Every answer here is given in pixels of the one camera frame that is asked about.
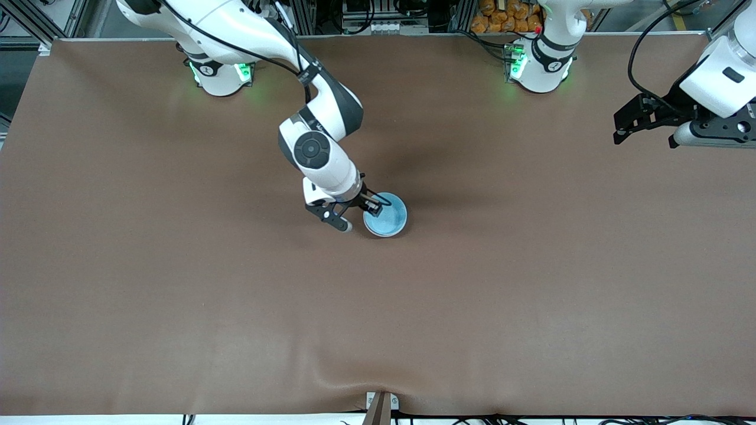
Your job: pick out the orange snack bags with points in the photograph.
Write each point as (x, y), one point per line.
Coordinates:
(502, 15)

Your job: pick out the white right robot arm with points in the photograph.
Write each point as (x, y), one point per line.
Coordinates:
(325, 159)

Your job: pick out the metal bracket on table edge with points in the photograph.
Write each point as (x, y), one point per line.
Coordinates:
(381, 407)

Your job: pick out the aluminium frame profile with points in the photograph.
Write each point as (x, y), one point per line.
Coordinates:
(723, 26)
(35, 20)

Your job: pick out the white power strip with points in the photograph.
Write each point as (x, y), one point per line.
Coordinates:
(398, 28)

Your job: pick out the blue bowl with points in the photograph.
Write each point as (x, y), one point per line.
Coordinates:
(390, 221)

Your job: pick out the brown table mat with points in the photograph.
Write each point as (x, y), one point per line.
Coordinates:
(413, 324)

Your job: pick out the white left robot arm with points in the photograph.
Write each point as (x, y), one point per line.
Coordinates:
(546, 65)

